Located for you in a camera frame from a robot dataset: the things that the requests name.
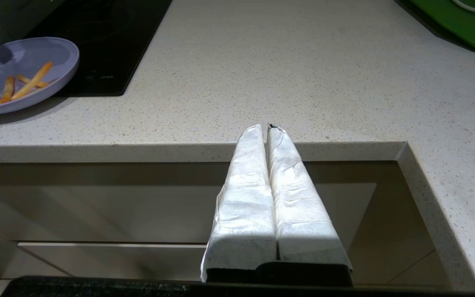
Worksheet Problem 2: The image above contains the silver microwave oven body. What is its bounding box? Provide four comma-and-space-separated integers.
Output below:
0, 0, 65, 45

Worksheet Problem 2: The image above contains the black induction cooktop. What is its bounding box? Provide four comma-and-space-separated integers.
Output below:
23, 0, 173, 97

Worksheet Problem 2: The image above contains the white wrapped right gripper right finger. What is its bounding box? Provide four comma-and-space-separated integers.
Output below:
265, 125, 353, 272

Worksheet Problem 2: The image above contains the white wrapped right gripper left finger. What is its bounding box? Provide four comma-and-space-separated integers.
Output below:
200, 124, 278, 283

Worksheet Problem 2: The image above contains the lilac round plate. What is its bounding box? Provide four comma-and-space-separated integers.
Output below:
0, 37, 80, 116

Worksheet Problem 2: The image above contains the green plastic tray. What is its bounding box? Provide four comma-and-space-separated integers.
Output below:
394, 0, 475, 53

